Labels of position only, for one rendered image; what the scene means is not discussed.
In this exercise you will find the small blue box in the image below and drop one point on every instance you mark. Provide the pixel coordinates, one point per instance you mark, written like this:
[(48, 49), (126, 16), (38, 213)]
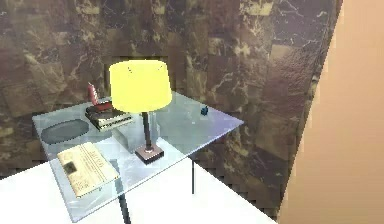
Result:
[(204, 110)]

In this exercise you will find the glass side table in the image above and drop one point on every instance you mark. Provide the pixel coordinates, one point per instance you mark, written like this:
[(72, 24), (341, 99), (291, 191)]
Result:
[(186, 133)]

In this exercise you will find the yellow shade table lamp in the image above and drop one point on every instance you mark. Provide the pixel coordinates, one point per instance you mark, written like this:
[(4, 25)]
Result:
[(140, 86)]

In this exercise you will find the dark stacked books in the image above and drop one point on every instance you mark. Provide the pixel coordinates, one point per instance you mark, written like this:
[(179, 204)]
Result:
[(108, 118)]

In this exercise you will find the red spray bottle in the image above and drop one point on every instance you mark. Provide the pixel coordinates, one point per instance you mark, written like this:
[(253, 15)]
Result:
[(94, 95)]

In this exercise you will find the beige folded newspaper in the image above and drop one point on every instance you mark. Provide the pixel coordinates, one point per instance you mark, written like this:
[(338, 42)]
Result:
[(87, 168)]

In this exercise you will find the grey oval dish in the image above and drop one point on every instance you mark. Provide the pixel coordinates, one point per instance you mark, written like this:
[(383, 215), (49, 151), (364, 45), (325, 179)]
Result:
[(64, 131)]

